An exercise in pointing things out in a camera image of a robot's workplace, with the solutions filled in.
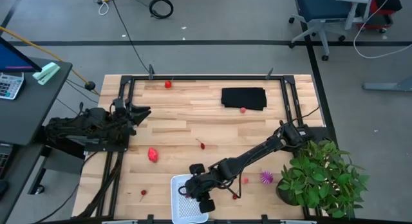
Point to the purple spiky ball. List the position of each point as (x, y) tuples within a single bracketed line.
[(266, 177)]

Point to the white perforated plastic basket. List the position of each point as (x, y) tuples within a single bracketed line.
[(180, 211)]

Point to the green potted plant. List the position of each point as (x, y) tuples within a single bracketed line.
[(322, 182)]

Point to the black desk leg frame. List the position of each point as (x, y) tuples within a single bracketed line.
[(64, 161)]

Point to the grey table foot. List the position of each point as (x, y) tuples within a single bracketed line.
[(386, 86)]

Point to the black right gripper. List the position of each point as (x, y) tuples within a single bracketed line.
[(197, 187)]

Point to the black folded cloth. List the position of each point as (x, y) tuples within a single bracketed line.
[(244, 98)]

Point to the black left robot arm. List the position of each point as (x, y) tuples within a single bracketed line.
[(93, 124)]

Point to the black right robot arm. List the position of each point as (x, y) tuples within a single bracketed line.
[(257, 150)]

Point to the small red tomato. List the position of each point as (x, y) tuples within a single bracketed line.
[(167, 84)]

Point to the black desk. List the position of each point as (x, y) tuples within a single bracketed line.
[(32, 114)]

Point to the black keyboard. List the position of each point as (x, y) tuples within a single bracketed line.
[(4, 159)]

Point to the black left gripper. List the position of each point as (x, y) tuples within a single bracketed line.
[(130, 114)]

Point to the black round knob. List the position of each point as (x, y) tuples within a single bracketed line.
[(90, 85)]

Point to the computer monitor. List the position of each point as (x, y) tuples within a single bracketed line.
[(13, 60)]

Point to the white desk calculator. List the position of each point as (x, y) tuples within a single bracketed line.
[(9, 85)]

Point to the mint green stapler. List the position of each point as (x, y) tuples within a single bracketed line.
[(46, 72)]

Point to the grey light bar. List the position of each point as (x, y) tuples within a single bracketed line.
[(119, 222), (297, 222)]

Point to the office chair with grey base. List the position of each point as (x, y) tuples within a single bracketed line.
[(322, 5)]

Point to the red wheeled cart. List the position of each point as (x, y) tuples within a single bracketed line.
[(381, 11)]

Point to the dark grey lower desk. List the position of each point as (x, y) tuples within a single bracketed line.
[(22, 172)]

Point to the large red strawberry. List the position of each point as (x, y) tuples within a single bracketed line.
[(153, 154)]

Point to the small pink round fruit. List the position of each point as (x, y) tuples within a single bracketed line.
[(243, 110), (245, 180)]

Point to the red cherry with stem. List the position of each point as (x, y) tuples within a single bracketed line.
[(202, 146), (235, 196), (143, 192)]

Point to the black frame upright post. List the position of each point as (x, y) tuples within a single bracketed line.
[(264, 219), (150, 219)]

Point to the black aluminium table frame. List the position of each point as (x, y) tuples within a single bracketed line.
[(209, 78)]

